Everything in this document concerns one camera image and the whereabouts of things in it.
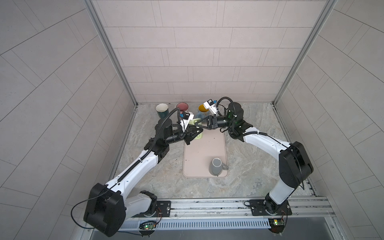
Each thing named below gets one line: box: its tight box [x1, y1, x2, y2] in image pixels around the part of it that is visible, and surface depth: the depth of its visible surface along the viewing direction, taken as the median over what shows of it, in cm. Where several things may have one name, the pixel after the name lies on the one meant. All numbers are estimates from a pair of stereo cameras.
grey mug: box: [209, 157, 229, 176], surface depth 80 cm
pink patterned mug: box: [176, 102, 189, 114], surface depth 104 cm
